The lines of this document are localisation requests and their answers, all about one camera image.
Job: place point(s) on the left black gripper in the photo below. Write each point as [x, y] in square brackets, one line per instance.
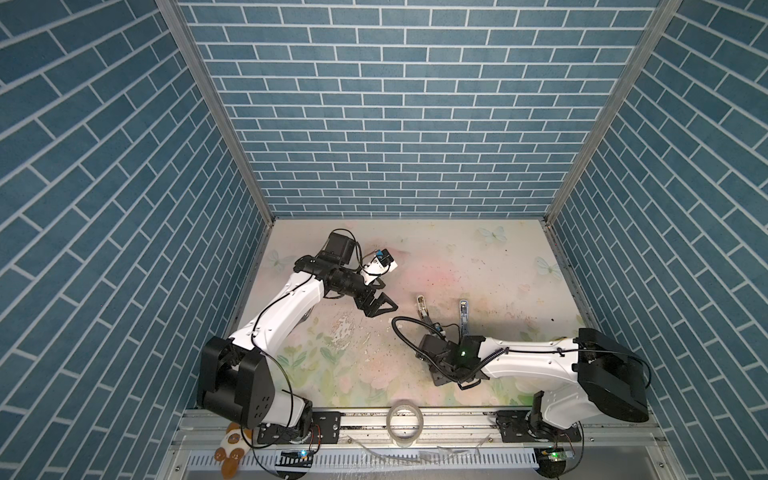
[372, 308]

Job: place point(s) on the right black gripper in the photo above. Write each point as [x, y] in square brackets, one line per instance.
[436, 380]

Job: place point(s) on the light blue stapler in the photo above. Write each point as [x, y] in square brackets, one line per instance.
[464, 317]

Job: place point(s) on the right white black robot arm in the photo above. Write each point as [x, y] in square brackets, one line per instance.
[579, 378]

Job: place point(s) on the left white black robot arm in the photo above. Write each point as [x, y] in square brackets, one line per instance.
[235, 380]

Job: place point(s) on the clear tape roll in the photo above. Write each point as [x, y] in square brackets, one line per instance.
[404, 423]

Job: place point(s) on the brown white plush toy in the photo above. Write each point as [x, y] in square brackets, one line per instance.
[232, 449]

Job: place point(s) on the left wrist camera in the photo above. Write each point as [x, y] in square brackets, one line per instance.
[382, 263]

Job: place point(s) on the aluminium front rail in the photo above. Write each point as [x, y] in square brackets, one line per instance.
[435, 427]

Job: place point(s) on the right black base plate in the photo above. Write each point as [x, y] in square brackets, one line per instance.
[521, 425]

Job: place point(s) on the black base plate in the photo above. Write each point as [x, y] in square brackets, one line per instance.
[323, 426]
[521, 425]

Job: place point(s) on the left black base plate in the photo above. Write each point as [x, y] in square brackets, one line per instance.
[323, 426]

